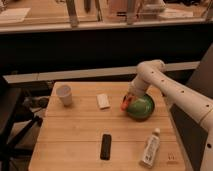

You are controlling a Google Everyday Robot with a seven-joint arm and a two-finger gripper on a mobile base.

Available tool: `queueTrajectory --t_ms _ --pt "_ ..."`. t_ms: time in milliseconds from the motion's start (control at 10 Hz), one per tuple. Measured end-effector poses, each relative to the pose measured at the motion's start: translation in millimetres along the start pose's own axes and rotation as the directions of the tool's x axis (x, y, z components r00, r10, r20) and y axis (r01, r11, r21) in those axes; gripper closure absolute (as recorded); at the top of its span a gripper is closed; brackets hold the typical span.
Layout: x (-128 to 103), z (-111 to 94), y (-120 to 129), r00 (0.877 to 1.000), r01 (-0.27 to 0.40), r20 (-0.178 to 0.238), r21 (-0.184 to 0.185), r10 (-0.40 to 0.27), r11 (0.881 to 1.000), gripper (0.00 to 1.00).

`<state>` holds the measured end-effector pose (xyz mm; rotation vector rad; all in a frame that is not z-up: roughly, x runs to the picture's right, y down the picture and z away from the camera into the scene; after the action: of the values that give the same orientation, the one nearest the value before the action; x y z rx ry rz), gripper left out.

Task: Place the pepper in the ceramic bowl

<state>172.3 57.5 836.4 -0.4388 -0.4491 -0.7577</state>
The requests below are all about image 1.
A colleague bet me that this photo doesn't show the dark chair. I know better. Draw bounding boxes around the dark chair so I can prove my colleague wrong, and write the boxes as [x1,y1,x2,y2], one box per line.
[0,75,43,171]

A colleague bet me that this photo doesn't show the white rectangular block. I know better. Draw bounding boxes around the white rectangular block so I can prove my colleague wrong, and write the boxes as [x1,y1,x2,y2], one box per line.
[97,94,110,109]

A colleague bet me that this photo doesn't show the white squeeze bottle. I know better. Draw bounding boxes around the white squeeze bottle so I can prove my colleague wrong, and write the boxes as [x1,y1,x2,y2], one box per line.
[141,128,160,168]

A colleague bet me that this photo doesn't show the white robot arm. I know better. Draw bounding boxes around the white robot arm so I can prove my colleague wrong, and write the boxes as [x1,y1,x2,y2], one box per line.
[129,60,213,171]

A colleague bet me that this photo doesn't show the white paper cup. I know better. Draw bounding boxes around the white paper cup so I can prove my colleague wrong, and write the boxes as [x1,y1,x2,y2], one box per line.
[56,85,72,106]

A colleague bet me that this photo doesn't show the orange pepper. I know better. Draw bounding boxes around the orange pepper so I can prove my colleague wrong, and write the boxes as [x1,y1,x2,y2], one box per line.
[121,94,133,111]

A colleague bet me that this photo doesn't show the black rectangular bar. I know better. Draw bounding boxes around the black rectangular bar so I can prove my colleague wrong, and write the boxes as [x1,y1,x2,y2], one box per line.
[100,134,112,160]

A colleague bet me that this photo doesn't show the green ceramic bowl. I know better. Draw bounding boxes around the green ceramic bowl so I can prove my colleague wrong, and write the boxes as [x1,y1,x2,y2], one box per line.
[124,94,155,120]

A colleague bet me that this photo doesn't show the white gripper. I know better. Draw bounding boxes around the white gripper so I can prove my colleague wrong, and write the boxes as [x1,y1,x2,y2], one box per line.
[129,77,146,97]

